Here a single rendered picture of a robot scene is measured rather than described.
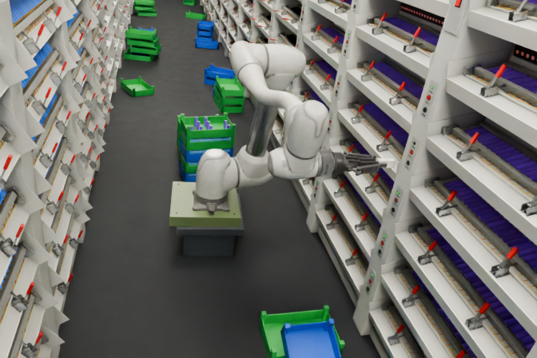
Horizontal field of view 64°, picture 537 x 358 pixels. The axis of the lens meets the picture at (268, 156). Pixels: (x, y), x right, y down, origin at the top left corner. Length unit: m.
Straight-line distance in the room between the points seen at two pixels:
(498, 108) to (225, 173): 1.23
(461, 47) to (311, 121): 0.51
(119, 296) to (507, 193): 1.56
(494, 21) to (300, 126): 0.58
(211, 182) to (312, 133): 0.90
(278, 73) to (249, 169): 0.52
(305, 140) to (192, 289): 1.07
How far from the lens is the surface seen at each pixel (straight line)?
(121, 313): 2.01
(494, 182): 1.32
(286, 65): 1.79
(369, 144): 1.84
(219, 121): 2.84
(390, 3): 2.08
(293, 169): 1.34
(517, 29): 1.27
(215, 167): 2.02
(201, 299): 2.04
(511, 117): 1.24
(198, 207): 2.11
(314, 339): 1.86
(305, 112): 1.23
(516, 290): 1.31
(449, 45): 1.45
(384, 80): 1.89
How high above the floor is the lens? 1.49
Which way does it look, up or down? 28 degrees down
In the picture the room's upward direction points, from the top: 8 degrees clockwise
